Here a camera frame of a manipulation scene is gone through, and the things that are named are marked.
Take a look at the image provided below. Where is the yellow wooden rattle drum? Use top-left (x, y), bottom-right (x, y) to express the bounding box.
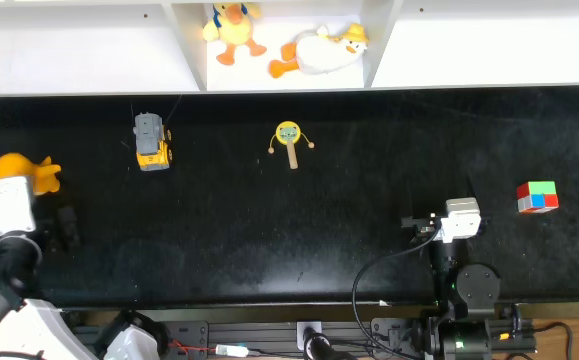
top-left (267, 120), bottom-right (316, 171)

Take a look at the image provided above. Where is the white plush duck yellow hat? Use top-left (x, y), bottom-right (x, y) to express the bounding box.
top-left (268, 22), bottom-right (370, 80)

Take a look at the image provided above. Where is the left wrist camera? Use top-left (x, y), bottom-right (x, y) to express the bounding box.
top-left (0, 175), bottom-right (38, 237)

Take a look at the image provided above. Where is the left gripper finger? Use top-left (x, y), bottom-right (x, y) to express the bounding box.
top-left (57, 204), bottom-right (81, 250)

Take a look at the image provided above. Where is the mounting rail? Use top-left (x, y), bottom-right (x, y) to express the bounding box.
top-left (63, 300), bottom-right (575, 360)

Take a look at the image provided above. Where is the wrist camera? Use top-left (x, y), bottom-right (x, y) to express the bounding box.
top-left (0, 175), bottom-right (38, 237)
top-left (437, 196), bottom-right (484, 245)

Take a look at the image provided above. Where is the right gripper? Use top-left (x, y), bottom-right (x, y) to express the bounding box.
top-left (400, 214), bottom-right (443, 238)

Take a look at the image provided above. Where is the white shelf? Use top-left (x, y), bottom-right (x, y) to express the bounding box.
top-left (0, 0), bottom-right (579, 98)

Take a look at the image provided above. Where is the yellow rubber duck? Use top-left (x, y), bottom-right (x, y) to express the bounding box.
top-left (0, 152), bottom-right (63, 197)

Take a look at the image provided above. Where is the many-coloured puzzle cube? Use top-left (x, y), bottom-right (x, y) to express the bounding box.
top-left (515, 180), bottom-right (561, 215)

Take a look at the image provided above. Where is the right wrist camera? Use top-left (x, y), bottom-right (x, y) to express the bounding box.
top-left (437, 196), bottom-right (484, 245)

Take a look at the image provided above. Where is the grey and yellow toy truck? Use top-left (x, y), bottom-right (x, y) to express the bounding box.
top-left (132, 112), bottom-right (174, 173)

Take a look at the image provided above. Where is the black cable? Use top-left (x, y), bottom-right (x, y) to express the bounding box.
top-left (0, 347), bottom-right (46, 360)
top-left (351, 225), bottom-right (443, 360)

